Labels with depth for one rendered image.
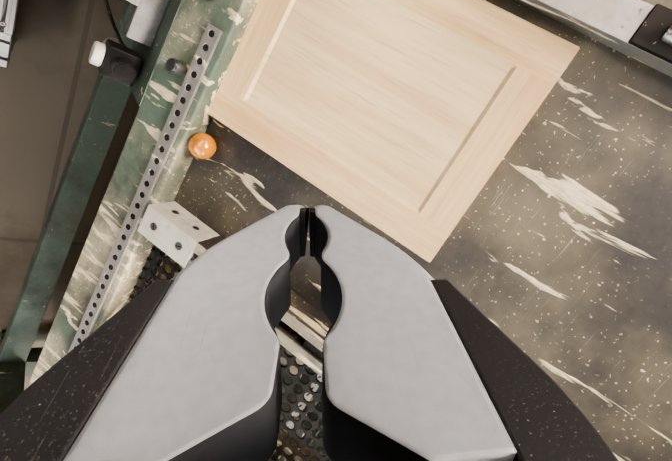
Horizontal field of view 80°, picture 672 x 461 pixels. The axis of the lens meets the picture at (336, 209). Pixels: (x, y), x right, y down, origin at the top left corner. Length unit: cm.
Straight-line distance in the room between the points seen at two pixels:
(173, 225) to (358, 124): 39
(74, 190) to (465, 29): 137
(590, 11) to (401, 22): 25
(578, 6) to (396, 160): 31
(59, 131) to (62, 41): 31
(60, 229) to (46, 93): 47
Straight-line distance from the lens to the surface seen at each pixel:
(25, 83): 171
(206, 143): 79
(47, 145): 179
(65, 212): 171
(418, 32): 69
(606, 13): 68
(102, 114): 155
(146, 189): 86
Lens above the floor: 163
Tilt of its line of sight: 44 degrees down
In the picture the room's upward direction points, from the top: 137 degrees clockwise
